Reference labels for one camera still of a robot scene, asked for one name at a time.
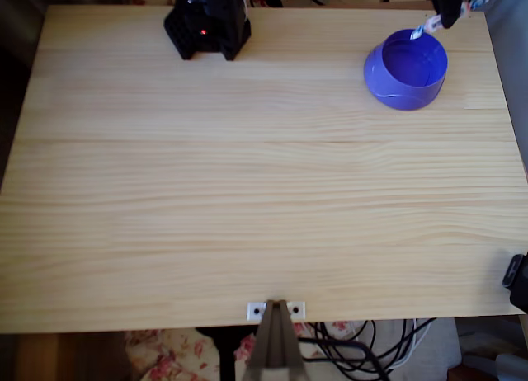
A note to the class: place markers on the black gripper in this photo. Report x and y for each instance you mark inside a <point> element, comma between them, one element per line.
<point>447,11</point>

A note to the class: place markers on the orange white candy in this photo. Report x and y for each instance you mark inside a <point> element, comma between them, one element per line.
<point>431,24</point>

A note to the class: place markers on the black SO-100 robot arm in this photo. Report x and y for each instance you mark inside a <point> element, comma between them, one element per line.
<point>214,26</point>

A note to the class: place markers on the purple plastic bowl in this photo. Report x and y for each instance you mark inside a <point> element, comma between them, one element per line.
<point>412,84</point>

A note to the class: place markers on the black table-edge camera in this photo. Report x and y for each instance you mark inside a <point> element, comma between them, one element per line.
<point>517,282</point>

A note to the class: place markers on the white mounting bracket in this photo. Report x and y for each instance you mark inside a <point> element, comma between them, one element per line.
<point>253,311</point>

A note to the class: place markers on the metal table clamp bracket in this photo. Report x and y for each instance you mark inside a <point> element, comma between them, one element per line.
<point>275,348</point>

